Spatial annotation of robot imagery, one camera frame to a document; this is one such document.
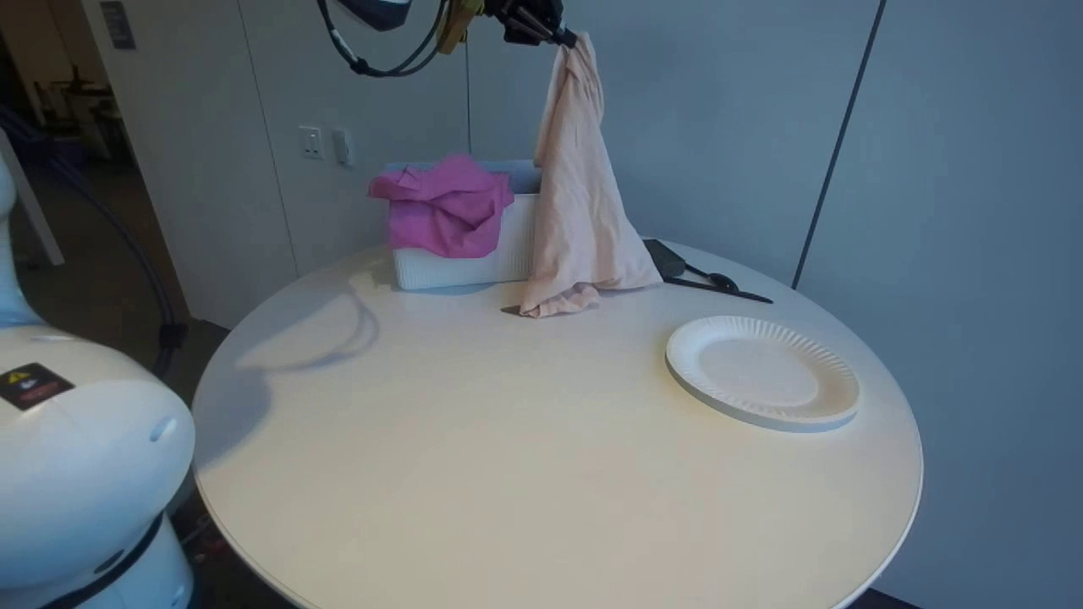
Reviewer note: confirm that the peach cloth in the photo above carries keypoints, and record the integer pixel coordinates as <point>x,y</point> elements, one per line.
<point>580,204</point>

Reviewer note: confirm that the gold wrist camera mount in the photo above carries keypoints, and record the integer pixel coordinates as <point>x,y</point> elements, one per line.
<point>463,20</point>

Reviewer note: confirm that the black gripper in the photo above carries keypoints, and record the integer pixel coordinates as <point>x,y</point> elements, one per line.
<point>518,19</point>

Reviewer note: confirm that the white light switch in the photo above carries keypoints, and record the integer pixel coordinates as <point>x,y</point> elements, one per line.
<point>343,145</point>

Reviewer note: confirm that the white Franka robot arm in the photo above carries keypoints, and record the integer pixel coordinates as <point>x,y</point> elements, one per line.
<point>79,474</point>

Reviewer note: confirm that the white plastic basket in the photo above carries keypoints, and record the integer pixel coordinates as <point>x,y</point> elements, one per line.
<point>451,273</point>

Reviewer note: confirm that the black spatula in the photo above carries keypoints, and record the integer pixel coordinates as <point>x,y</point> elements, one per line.
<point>678,266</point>

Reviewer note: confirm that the grey wall sign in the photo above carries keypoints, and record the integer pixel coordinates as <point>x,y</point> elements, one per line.
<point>116,25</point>

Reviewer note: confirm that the white paper plate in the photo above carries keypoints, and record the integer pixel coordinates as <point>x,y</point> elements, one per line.
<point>763,373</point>

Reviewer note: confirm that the pink cloth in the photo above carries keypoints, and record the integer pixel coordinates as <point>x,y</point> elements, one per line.
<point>446,206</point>

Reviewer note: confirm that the white wall outlet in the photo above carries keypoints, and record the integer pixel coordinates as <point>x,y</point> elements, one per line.
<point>310,143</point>

